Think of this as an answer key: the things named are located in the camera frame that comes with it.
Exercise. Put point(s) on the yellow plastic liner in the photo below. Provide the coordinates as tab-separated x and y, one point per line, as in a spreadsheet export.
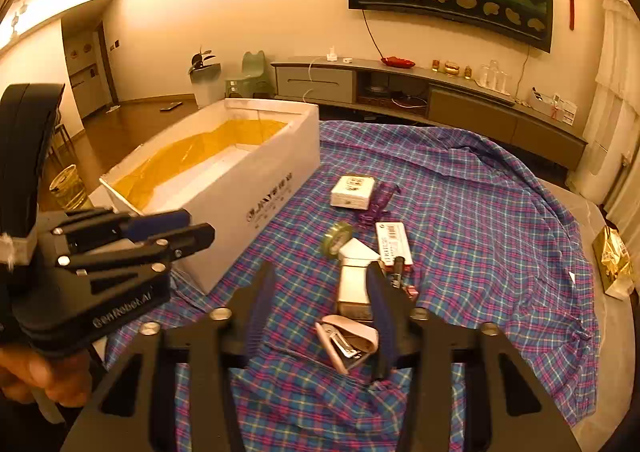
200	152

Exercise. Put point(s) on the white organizer box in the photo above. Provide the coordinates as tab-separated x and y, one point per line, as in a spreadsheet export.
552	107

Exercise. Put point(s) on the white cardboard box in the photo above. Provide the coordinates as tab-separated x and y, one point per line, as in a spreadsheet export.
260	192

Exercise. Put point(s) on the white gadget on cabinet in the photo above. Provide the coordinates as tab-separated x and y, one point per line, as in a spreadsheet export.
334	55

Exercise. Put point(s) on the glass jar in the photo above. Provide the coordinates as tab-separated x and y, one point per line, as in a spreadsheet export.
69	189

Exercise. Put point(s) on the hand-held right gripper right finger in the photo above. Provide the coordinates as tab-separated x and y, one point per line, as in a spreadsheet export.
376	304

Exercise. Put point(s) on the white tissue pack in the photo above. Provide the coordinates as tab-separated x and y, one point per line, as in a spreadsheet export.
352	192

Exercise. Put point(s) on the dark remote control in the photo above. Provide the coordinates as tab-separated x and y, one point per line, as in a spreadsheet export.
171	106

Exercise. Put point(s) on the white curtain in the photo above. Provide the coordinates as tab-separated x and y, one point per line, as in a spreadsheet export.
617	107

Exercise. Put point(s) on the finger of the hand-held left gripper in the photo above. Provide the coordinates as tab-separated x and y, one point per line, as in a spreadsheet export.
192	237
160	224

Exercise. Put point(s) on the green plastic chair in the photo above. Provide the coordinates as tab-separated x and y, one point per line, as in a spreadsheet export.
252	72

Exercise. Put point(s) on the gold foil bag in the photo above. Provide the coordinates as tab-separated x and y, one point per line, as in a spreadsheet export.
610	257

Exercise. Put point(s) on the red dish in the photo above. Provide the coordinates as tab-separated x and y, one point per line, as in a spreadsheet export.
397	62

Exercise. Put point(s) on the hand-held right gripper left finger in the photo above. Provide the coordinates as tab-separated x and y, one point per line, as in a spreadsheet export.
262	294

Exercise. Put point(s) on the grey television cabinet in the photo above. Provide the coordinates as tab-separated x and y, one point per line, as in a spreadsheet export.
475	107

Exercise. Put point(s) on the small amber bottles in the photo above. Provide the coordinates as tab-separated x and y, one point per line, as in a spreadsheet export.
451	68

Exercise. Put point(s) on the person's left hand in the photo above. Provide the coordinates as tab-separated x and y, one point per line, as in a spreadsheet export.
35	374

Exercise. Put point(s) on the purple plastic clip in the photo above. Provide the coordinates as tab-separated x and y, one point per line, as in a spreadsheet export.
377	207

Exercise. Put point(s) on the pink stapler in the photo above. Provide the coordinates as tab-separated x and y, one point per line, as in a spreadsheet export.
345	337

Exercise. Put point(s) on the white staples box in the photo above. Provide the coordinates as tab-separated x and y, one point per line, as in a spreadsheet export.
395	244

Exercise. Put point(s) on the green tape roll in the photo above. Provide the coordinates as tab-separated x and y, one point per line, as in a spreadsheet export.
336	237

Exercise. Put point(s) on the white charger plug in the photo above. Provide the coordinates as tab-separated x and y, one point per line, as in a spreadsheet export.
354	282

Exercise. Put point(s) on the blue plaid cloth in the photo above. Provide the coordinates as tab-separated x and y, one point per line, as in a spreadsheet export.
475	212

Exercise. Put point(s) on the clear drinking glasses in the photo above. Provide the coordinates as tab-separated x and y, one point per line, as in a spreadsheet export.
494	77

